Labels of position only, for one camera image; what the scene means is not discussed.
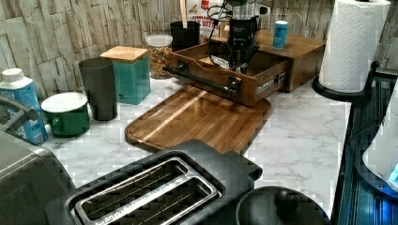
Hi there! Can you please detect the clear cereal jar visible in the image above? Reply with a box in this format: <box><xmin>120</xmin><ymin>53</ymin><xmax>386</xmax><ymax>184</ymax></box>
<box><xmin>145</xmin><ymin>35</ymin><xmax>173</xmax><ymax>79</ymax></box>

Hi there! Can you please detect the black paper towel holder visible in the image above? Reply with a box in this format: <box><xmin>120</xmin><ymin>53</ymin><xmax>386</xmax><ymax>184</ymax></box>
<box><xmin>312</xmin><ymin>0</ymin><xmax>380</xmax><ymax>103</ymax></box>

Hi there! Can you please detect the black two-slot toaster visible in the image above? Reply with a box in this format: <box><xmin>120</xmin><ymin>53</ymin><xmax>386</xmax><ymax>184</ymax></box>
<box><xmin>45</xmin><ymin>140</ymin><xmax>263</xmax><ymax>225</ymax></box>

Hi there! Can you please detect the dark grey tumbler cup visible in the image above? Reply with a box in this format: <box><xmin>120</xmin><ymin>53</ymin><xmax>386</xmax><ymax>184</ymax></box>
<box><xmin>79</xmin><ymin>58</ymin><xmax>117</xmax><ymax>121</ymax></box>

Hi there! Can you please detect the wooden cutting board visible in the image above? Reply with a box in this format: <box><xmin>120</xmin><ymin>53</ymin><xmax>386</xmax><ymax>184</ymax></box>
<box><xmin>125</xmin><ymin>85</ymin><xmax>271</xmax><ymax>154</ymax></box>

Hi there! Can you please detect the silver toaster oven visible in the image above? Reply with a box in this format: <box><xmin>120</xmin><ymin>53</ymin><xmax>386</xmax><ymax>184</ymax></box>
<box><xmin>0</xmin><ymin>97</ymin><xmax>75</xmax><ymax>225</ymax></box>

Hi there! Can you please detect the paper towel roll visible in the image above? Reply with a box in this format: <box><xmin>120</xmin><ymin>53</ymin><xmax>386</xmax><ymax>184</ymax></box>
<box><xmin>318</xmin><ymin>0</ymin><xmax>392</xmax><ymax>94</ymax></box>

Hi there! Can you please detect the blue spice bottle white cap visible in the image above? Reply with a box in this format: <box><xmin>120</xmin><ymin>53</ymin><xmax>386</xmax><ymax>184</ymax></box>
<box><xmin>272</xmin><ymin>21</ymin><xmax>288</xmax><ymax>49</ymax></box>

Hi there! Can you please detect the black utensil holder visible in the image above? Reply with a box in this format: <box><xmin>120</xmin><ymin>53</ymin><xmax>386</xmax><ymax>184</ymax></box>
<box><xmin>170</xmin><ymin>22</ymin><xmax>200</xmax><ymax>52</ymax></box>

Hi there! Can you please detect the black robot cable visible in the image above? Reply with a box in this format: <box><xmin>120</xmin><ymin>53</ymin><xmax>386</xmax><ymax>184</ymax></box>
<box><xmin>207</xmin><ymin>0</ymin><xmax>248</xmax><ymax>71</ymax></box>

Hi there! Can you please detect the wooden drawer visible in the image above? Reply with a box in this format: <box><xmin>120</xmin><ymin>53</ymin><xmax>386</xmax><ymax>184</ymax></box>
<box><xmin>163</xmin><ymin>43</ymin><xmax>290</xmax><ymax>107</ymax></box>

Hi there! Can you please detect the teal canister with wooden lid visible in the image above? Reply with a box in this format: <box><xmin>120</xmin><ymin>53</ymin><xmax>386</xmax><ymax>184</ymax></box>
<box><xmin>100</xmin><ymin>46</ymin><xmax>151</xmax><ymax>105</ymax></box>

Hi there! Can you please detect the bag of potato chips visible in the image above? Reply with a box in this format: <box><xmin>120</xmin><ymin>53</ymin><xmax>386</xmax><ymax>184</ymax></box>
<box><xmin>209</xmin><ymin>55</ymin><xmax>231</xmax><ymax>69</ymax></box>

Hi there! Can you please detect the black round pot lid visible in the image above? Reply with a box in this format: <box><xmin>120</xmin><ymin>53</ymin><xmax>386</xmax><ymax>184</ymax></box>
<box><xmin>235</xmin><ymin>187</ymin><xmax>331</xmax><ymax>225</ymax></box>

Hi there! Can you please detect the green enamel mug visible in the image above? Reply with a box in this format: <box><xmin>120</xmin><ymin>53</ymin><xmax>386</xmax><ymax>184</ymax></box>
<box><xmin>41</xmin><ymin>92</ymin><xmax>90</xmax><ymax>137</ymax></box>

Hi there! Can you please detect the wooden drawer cabinet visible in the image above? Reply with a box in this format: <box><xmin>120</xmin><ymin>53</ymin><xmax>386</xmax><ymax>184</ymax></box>
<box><xmin>210</xmin><ymin>29</ymin><xmax>325</xmax><ymax>92</ymax></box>

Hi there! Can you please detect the blue white salt canister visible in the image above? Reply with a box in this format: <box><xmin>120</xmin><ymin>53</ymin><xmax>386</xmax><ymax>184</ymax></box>
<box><xmin>0</xmin><ymin>67</ymin><xmax>48</xmax><ymax>145</ymax></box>

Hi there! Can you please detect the cinnamon oat bites cereal box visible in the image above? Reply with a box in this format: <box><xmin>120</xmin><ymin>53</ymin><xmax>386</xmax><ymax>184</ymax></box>
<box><xmin>186</xmin><ymin>0</ymin><xmax>223</xmax><ymax>43</ymax></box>

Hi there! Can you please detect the wooden spoon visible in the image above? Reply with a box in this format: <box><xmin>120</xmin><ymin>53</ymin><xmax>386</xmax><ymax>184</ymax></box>
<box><xmin>179</xmin><ymin>0</ymin><xmax>188</xmax><ymax>29</ymax></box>

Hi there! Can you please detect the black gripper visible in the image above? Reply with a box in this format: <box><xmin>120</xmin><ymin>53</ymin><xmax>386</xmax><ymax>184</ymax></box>
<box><xmin>225</xmin><ymin>17</ymin><xmax>259</xmax><ymax>74</ymax></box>

